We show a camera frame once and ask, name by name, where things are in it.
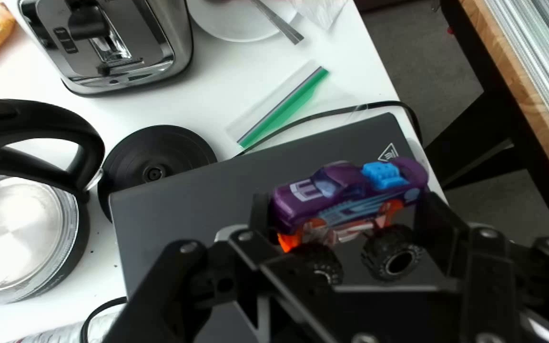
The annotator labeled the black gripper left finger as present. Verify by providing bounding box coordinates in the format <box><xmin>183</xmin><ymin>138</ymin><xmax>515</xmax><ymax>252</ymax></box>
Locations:
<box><xmin>101</xmin><ymin>193</ymin><xmax>304</xmax><ymax>343</ymax></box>

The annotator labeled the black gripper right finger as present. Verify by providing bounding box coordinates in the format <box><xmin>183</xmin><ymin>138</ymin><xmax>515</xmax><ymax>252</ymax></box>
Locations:
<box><xmin>412</xmin><ymin>191</ymin><xmax>549</xmax><ymax>343</ymax></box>

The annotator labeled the black toaster oven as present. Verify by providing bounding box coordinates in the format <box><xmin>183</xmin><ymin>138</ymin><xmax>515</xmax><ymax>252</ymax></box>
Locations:
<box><xmin>107</xmin><ymin>111</ymin><xmax>447</xmax><ymax>343</ymax></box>

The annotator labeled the silver two-slot toaster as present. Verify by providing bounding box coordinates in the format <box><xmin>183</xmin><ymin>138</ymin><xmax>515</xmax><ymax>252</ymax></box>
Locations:
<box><xmin>16</xmin><ymin>0</ymin><xmax>197</xmax><ymax>98</ymax></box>

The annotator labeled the black round kettle base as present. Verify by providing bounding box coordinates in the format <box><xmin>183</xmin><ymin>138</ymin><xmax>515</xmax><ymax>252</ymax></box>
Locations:
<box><xmin>98</xmin><ymin>125</ymin><xmax>220</xmax><ymax>224</ymax></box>

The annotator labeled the wooden workbench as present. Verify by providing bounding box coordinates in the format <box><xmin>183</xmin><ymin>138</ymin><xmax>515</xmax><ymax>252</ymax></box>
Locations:
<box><xmin>458</xmin><ymin>0</ymin><xmax>549</xmax><ymax>214</ymax></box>

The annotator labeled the clear zip bag green strip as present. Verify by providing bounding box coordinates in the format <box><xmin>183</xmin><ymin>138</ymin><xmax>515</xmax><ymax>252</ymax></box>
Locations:
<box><xmin>225</xmin><ymin>60</ymin><xmax>332</xmax><ymax>153</ymax></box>

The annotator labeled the white round plate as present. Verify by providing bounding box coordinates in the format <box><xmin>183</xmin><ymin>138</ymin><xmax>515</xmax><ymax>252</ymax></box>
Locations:
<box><xmin>185</xmin><ymin>0</ymin><xmax>304</xmax><ymax>47</ymax></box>

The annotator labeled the silver utensil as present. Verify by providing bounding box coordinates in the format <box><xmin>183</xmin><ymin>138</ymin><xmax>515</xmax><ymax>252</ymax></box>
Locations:
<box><xmin>250</xmin><ymin>0</ymin><xmax>307</xmax><ymax>49</ymax></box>

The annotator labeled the black-handled electric kettle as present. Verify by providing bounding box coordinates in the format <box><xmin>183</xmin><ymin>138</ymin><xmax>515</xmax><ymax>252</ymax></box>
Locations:
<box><xmin>0</xmin><ymin>98</ymin><xmax>107</xmax><ymax>306</ymax></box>

